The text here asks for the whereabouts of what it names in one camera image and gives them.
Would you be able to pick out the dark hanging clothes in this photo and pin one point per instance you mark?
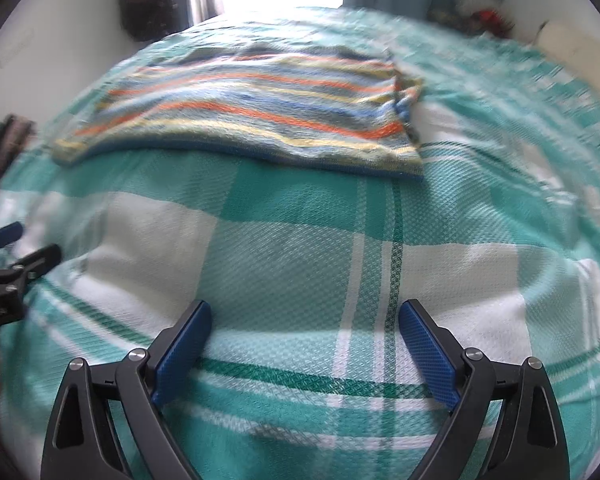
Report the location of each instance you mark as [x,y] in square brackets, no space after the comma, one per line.
[150,0]

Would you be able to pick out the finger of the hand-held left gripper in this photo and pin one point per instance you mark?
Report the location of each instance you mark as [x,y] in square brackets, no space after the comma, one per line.
[7,234]
[42,259]

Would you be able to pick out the white pillow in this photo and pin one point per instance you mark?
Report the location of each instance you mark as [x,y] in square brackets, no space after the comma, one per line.
[562,40]

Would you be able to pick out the striped knit shirt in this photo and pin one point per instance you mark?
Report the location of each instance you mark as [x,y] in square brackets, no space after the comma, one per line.
[260,110]

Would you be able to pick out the green plaid bed sheet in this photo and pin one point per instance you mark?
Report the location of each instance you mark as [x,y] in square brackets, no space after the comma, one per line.
[300,260]

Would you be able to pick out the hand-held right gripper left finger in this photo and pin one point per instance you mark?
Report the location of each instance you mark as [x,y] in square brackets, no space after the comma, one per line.
[180,352]

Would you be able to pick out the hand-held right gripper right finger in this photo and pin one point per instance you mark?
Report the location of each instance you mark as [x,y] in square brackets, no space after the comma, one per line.
[430,355]

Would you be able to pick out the white and red plush toy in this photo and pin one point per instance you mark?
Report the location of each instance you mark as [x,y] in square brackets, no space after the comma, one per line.
[480,12]

